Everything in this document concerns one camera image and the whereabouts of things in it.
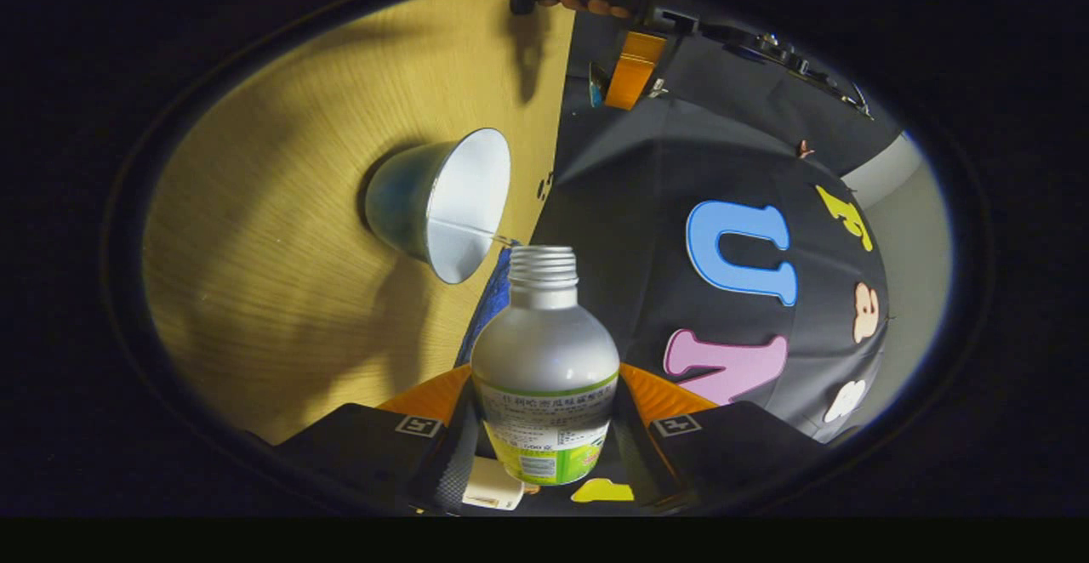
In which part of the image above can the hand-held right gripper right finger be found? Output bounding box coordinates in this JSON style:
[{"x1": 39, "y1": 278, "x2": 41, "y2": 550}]
[{"x1": 614, "y1": 362, "x2": 826, "y2": 513}]

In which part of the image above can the teal teacup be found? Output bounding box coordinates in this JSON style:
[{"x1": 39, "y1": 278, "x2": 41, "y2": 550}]
[{"x1": 364, "y1": 128, "x2": 512, "y2": 285}]

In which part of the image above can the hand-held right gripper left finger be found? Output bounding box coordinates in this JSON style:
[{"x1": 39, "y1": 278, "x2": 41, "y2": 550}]
[{"x1": 272, "y1": 365, "x2": 477, "y2": 515}]

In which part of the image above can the blue towel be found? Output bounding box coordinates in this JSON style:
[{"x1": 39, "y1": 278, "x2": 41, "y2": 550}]
[{"x1": 455, "y1": 244, "x2": 513, "y2": 368}]

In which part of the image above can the white toaster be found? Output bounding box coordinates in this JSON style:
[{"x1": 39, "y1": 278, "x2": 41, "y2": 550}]
[{"x1": 462, "y1": 456, "x2": 526, "y2": 511}]

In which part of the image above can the silver green water bottle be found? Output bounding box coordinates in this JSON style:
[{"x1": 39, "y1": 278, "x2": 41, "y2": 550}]
[{"x1": 470, "y1": 246, "x2": 621, "y2": 487}]

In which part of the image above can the black backdrop cloth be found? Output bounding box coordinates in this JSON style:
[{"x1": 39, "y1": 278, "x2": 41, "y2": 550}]
[{"x1": 510, "y1": 10, "x2": 903, "y2": 517}]

